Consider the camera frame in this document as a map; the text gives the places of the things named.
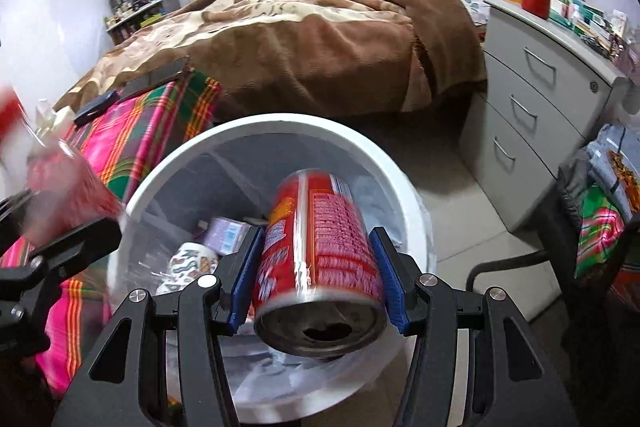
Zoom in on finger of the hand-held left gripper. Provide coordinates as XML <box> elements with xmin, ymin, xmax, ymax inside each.
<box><xmin>27</xmin><ymin>216</ymin><xmax>123</xmax><ymax>278</ymax></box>
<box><xmin>0</xmin><ymin>189</ymin><xmax>41</xmax><ymax>230</ymax></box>

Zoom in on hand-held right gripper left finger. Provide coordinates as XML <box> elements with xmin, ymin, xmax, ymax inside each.
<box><xmin>52</xmin><ymin>227</ymin><xmax>266</xmax><ymax>427</ymax></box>

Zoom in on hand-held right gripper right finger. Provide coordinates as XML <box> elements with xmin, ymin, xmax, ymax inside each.
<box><xmin>367</xmin><ymin>227</ymin><xmax>581</xmax><ymax>427</ymax></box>

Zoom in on purple milk carton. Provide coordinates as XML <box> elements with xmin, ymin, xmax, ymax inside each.
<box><xmin>197</xmin><ymin>217</ymin><xmax>251</xmax><ymax>255</ymax></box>

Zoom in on crushed patterned paper cup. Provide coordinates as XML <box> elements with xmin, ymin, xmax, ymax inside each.
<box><xmin>157</xmin><ymin>242</ymin><xmax>221</xmax><ymax>295</ymax></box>

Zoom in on clear plastic bottle red cap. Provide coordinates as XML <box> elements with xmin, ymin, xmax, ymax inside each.
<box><xmin>0</xmin><ymin>84</ymin><xmax>126</xmax><ymax>248</ymax></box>

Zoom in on red drink can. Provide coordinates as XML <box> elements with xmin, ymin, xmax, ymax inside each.
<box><xmin>251</xmin><ymin>169</ymin><xmax>390</xmax><ymax>360</ymax></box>

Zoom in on white trash bin with bag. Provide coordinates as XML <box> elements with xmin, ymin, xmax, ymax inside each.
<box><xmin>107</xmin><ymin>114</ymin><xmax>438</xmax><ymax>425</ymax></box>

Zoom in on green white tissue pack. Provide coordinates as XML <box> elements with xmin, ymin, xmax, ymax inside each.
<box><xmin>35</xmin><ymin>99</ymin><xmax>76</xmax><ymax>142</ymax></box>

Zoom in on black chair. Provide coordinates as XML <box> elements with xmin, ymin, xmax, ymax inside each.
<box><xmin>467</xmin><ymin>147</ymin><xmax>640</xmax><ymax>408</ymax></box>

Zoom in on dark blue glasses case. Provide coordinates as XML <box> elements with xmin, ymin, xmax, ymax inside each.
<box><xmin>73</xmin><ymin>89</ymin><xmax>119</xmax><ymax>125</ymax></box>

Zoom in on pink plaid cloth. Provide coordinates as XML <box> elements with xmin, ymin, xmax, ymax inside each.
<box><xmin>0</xmin><ymin>69</ymin><xmax>223</xmax><ymax>398</ymax></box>

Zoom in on black smartphone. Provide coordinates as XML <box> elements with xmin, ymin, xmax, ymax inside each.
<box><xmin>117</xmin><ymin>55</ymin><xmax>192</xmax><ymax>100</ymax></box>

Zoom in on folded plaid cloth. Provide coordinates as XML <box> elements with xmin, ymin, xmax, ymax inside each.
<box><xmin>575</xmin><ymin>184</ymin><xmax>628</xmax><ymax>280</ymax></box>

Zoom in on grey drawer nightstand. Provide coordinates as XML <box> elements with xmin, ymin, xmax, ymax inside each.
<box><xmin>457</xmin><ymin>0</ymin><xmax>631</xmax><ymax>233</ymax></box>

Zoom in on side table with bottles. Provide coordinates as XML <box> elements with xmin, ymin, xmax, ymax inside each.
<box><xmin>105</xmin><ymin>0</ymin><xmax>181</xmax><ymax>45</ymax></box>

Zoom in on brown patterned blanket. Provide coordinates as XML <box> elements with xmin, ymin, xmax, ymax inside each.
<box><xmin>52</xmin><ymin>0</ymin><xmax>488</xmax><ymax>122</ymax></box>

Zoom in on folded grey clothes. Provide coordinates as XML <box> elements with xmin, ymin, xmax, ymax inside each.
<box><xmin>585</xmin><ymin>123</ymin><xmax>640</xmax><ymax>218</ymax></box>

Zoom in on row of small boxes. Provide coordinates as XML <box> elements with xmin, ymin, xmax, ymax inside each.
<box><xmin>550</xmin><ymin>0</ymin><xmax>640</xmax><ymax>72</ymax></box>

